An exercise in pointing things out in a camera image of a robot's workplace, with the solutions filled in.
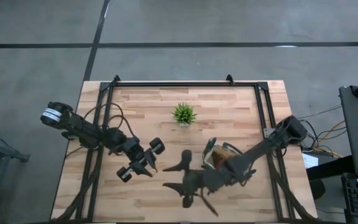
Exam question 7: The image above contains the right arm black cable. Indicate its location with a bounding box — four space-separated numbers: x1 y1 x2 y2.
197 189 219 218

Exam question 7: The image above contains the black aluminium frame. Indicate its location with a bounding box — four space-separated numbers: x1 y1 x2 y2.
50 73 321 223

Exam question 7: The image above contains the black desk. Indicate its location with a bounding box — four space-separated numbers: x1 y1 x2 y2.
305 154 358 224

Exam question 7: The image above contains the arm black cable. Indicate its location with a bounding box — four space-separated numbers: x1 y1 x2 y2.
83 101 135 138
197 189 219 218

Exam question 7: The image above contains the patterned canvas gardening bag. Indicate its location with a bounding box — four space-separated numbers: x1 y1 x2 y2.
201 136 245 171

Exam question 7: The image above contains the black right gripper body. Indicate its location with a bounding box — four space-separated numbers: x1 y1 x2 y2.
180 149 229 208

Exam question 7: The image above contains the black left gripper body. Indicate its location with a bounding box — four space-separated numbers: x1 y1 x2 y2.
116 136 167 184

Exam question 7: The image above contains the small green potted plant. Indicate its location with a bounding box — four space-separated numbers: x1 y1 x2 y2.
170 101 198 128

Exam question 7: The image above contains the white paper sheet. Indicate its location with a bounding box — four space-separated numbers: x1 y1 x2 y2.
301 152 319 170

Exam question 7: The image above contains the yellow cable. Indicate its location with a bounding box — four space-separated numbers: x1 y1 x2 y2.
303 119 347 159

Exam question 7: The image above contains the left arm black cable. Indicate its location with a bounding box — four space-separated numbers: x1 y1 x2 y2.
83 101 135 138

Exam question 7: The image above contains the grey metal stand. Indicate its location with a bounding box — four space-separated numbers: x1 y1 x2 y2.
0 123 30 224

